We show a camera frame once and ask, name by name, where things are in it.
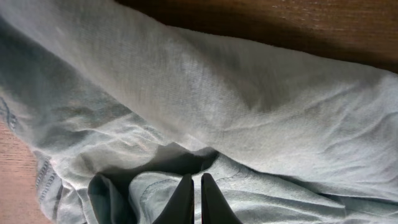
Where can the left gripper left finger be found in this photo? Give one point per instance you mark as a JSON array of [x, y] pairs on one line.
[[180, 207]]

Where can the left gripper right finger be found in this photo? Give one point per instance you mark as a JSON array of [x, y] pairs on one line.
[[214, 207]]

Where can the light blue t-shirt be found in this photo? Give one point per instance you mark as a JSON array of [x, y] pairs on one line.
[[117, 107]]

